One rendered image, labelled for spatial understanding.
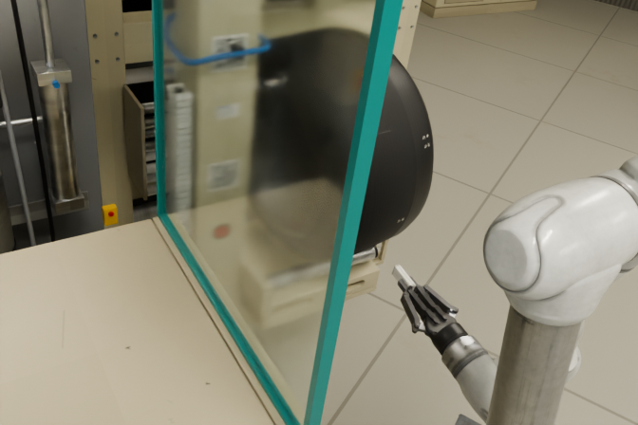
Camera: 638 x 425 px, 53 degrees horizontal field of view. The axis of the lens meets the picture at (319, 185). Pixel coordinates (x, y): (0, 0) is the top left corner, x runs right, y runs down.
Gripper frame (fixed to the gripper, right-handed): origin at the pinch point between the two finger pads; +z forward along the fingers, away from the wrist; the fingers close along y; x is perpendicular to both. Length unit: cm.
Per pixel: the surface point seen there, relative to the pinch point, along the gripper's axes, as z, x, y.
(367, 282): 15.0, 20.1, -5.3
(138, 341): -12, -28, 68
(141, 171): 67, 10, 41
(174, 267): 1, -26, 57
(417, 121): 18.1, -32.2, -6.0
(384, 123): 18.4, -33.3, 3.6
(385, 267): 77, 112, -83
